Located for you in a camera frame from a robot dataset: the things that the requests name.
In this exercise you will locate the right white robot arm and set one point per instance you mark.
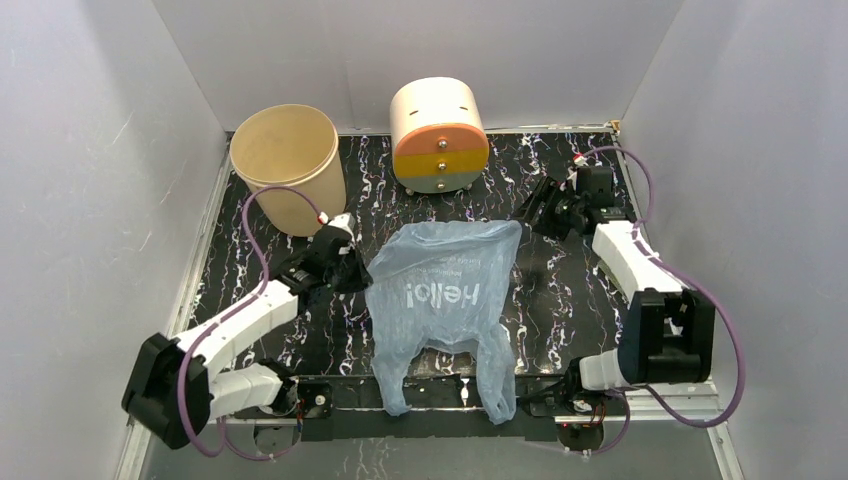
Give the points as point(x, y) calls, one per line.
point(667, 334)

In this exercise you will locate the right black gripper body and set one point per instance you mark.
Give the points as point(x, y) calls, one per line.
point(577, 208)

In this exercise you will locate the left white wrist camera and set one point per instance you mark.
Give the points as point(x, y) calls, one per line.
point(340, 231)

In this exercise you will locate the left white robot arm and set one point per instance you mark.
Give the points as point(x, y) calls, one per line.
point(179, 384)

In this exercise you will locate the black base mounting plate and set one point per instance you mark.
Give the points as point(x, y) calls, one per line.
point(328, 408)

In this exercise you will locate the beige round trash bin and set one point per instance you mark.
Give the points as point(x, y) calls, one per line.
point(296, 146)

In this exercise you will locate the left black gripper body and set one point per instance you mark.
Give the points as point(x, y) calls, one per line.
point(334, 277)

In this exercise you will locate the light blue plastic bag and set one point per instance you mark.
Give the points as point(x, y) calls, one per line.
point(443, 285)

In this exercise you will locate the round cream drawer cabinet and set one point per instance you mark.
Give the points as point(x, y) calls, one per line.
point(438, 140)

